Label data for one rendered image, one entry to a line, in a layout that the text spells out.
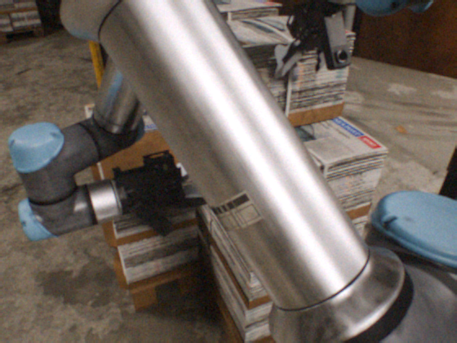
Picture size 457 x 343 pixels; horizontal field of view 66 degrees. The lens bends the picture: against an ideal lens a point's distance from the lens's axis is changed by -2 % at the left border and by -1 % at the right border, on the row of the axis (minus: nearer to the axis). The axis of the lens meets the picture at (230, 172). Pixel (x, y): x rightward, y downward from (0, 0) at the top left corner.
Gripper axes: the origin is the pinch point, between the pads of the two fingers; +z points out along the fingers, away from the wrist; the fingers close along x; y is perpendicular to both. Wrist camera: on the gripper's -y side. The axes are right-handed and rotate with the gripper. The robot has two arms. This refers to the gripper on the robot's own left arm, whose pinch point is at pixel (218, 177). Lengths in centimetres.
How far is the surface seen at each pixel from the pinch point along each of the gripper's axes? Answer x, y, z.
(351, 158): -2.9, -3.0, 33.5
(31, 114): 265, -85, -53
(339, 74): 14.1, 10.8, 41.7
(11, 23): 541, -61, -64
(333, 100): 14.3, 3.5, 41.2
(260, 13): 54, 19, 41
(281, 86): 15.2, 10.0, 24.5
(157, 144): 62, -25, 3
